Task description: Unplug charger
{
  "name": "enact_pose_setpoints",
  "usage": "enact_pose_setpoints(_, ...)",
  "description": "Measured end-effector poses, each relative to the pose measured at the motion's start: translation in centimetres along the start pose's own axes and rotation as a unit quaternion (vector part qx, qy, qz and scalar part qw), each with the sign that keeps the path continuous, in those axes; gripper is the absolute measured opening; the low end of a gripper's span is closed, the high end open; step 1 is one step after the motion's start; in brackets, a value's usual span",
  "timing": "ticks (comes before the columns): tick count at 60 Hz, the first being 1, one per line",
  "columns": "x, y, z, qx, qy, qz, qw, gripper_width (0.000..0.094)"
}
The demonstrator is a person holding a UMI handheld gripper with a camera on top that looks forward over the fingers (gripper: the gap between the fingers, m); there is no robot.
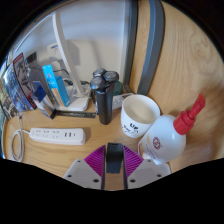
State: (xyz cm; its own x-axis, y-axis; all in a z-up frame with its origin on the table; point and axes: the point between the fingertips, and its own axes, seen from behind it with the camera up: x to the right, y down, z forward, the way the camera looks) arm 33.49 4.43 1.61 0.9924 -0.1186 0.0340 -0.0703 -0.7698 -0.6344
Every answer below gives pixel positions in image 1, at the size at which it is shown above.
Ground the small blue open carton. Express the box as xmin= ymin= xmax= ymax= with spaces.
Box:
xmin=31 ymin=81 xmax=58 ymax=120

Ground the tall light blue carton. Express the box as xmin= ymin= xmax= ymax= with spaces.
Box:
xmin=41 ymin=64 xmax=72 ymax=108

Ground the black ruler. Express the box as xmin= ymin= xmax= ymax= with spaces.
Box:
xmin=54 ymin=109 xmax=98 ymax=119

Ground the dark green round container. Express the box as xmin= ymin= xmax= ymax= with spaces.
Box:
xmin=113 ymin=81 xmax=125 ymax=97

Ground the small white pouch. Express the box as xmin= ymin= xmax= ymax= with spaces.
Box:
xmin=111 ymin=92 xmax=134 ymax=111

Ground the white mug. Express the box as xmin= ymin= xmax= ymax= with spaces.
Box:
xmin=120 ymin=94 xmax=161 ymax=139

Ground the white bottle with red pump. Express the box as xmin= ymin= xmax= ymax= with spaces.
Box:
xmin=137 ymin=93 xmax=207 ymax=166

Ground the white power strip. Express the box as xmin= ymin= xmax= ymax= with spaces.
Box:
xmin=28 ymin=127 xmax=87 ymax=146

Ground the white wall device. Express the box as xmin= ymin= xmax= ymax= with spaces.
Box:
xmin=46 ymin=42 xmax=69 ymax=73

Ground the dark metal desk frame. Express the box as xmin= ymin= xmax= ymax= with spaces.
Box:
xmin=123 ymin=0 xmax=166 ymax=97

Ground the blue robot model kit box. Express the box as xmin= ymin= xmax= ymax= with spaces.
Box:
xmin=1 ymin=52 xmax=38 ymax=113

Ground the white desk lamp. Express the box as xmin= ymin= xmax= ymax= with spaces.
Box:
xmin=51 ymin=11 xmax=91 ymax=113

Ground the green figure building set box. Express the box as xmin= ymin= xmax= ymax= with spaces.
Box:
xmin=0 ymin=79 xmax=16 ymax=121

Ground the black electric shaver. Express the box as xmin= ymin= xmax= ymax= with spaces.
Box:
xmin=89 ymin=68 xmax=120 ymax=126

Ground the black charger block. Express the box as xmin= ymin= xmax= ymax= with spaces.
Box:
xmin=105 ymin=142 xmax=125 ymax=174

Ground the dark clear water bottle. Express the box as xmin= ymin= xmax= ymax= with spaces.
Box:
xmin=25 ymin=51 xmax=56 ymax=108

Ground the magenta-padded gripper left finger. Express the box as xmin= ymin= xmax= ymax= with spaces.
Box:
xmin=62 ymin=144 xmax=107 ymax=191

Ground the white power strip cable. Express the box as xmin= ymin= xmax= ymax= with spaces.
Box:
xmin=10 ymin=113 xmax=33 ymax=163

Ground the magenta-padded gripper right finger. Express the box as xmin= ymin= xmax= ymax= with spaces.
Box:
xmin=122 ymin=144 xmax=172 ymax=191

